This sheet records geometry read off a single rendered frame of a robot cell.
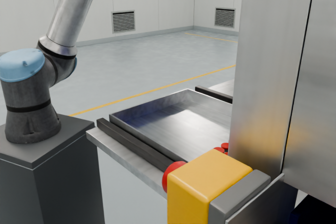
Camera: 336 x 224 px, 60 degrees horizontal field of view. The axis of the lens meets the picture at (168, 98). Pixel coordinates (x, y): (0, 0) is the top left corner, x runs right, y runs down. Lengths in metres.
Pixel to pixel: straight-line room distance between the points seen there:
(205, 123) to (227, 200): 0.46
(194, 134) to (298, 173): 0.38
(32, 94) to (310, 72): 0.71
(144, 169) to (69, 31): 0.51
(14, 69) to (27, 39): 4.85
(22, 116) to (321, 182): 0.74
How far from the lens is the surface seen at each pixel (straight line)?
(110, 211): 1.78
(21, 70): 0.83
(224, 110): 0.76
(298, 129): 0.29
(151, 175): 0.54
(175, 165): 0.33
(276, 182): 0.31
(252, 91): 0.30
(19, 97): 0.85
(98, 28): 6.21
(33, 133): 0.88
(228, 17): 7.23
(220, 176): 0.29
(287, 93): 0.28
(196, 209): 0.27
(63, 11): 0.89
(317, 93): 0.27
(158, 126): 0.69
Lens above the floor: 1.20
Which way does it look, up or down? 22 degrees down
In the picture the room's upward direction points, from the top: straight up
